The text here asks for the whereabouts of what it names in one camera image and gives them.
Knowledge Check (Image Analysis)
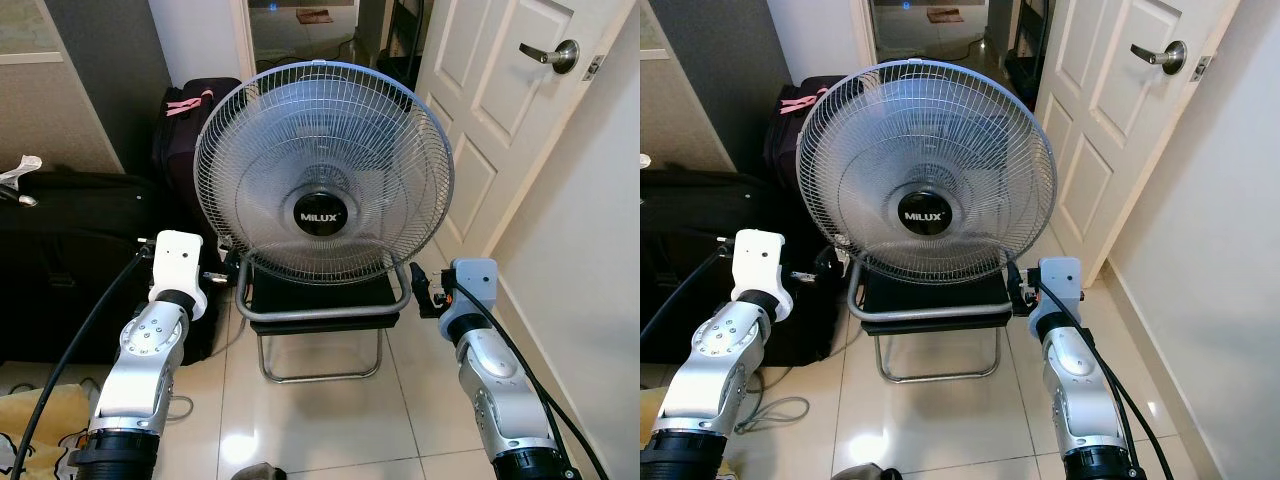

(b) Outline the dark grey wardrobe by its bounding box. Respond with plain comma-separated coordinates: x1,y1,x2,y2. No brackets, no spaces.
45,0,171,176
650,0,791,171

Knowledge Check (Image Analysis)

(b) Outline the black chair with metal frame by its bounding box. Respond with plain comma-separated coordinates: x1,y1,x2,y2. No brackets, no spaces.
848,250,1021,384
235,255,413,384

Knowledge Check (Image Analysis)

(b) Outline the black rack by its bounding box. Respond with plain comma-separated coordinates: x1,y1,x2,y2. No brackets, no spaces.
1005,0,1051,109
383,0,426,86

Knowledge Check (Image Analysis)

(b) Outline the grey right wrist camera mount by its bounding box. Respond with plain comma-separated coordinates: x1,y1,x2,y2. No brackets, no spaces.
440,258,499,336
1030,257,1084,331

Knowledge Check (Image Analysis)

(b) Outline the dark metal door handle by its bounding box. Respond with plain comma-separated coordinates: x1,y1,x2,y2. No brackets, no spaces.
1130,40,1189,76
518,38,581,75

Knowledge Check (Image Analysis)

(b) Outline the grey Milux table fan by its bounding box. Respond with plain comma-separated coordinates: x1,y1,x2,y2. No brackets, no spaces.
796,58,1059,286
193,60,456,291

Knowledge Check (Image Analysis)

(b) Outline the black suitcase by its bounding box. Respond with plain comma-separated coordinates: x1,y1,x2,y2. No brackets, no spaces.
640,165,831,366
0,170,216,366

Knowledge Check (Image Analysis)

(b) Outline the dark purple bag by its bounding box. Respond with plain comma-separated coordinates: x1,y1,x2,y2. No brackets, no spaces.
152,85,241,231
765,75,851,201

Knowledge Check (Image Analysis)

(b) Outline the white panel door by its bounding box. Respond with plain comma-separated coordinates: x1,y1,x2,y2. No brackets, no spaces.
412,0,636,259
1035,0,1241,286

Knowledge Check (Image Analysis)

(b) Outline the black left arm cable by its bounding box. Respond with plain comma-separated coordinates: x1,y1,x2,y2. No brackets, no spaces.
10,248,153,480
640,245,736,346

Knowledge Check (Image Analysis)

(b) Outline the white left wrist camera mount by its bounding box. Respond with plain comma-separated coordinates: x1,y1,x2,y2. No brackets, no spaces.
148,230,209,319
730,228,796,319

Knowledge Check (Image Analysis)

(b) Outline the pink ribbon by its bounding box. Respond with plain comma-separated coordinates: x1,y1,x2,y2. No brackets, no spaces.
165,88,214,118
780,85,829,113

